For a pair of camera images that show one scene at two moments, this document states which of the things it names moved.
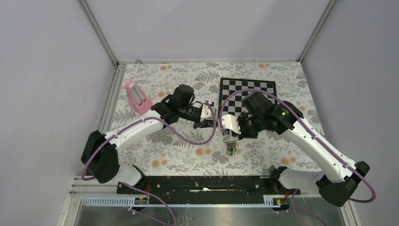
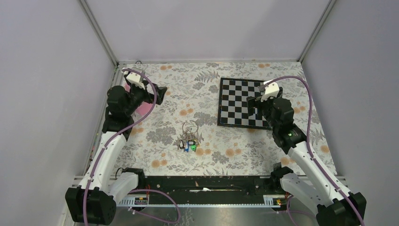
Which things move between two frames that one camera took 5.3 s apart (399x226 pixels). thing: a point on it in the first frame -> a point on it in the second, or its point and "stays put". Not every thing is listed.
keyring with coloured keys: (231, 146) -> (189, 140)
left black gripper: (205, 123) -> (149, 98)
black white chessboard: (234, 105) stays put
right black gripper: (243, 134) -> (252, 102)
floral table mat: (183, 150) stays put
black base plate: (205, 189) stays put
